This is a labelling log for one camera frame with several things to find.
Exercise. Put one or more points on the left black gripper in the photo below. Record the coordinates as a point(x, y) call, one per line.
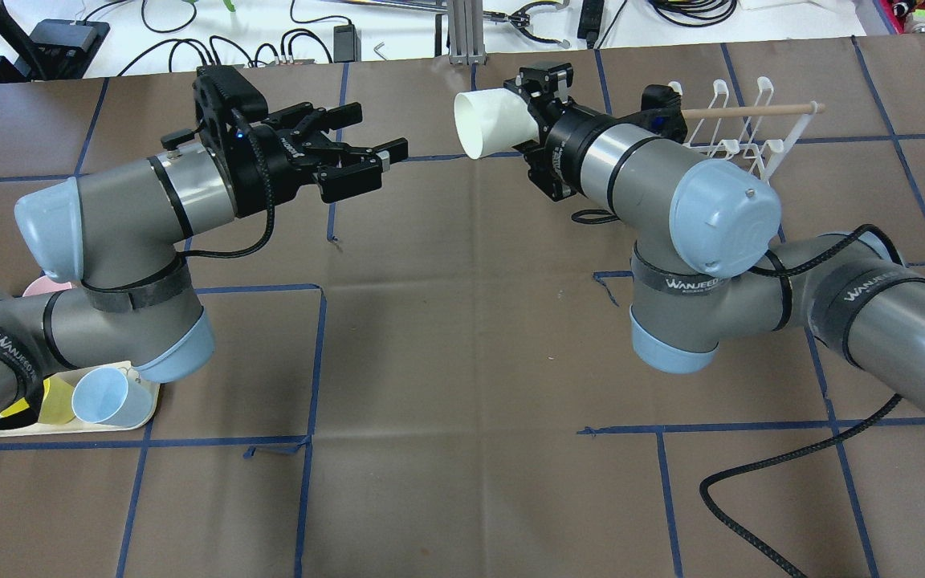
point(268, 170)

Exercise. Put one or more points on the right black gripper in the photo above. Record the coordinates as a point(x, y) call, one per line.
point(568, 142)

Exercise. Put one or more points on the cream white ikea cup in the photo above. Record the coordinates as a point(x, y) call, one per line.
point(492, 121)

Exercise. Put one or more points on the light blue ikea cup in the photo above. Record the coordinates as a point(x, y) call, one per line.
point(112, 396)

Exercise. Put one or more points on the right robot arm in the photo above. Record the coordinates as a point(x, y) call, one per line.
point(704, 265)

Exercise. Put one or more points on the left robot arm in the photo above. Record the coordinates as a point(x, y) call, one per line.
point(114, 237)

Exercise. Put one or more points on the white cup drying rack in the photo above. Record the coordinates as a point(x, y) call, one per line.
point(733, 133)

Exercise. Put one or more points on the pink ikea cup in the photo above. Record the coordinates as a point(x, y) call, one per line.
point(45, 285)

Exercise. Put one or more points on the yellow ikea cup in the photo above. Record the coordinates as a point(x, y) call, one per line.
point(56, 407)

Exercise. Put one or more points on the reacher grabber tool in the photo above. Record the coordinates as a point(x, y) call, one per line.
point(520, 19)

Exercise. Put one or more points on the black power adapter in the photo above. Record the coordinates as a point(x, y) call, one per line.
point(589, 24)

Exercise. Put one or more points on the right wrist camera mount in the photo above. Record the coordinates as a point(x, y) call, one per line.
point(542, 83)

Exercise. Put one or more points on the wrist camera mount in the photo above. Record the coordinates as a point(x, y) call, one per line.
point(222, 97)
point(542, 83)

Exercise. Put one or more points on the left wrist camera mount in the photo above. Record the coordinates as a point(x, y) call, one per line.
point(222, 97)

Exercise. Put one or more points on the aluminium frame post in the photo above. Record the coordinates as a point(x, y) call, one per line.
point(465, 24)

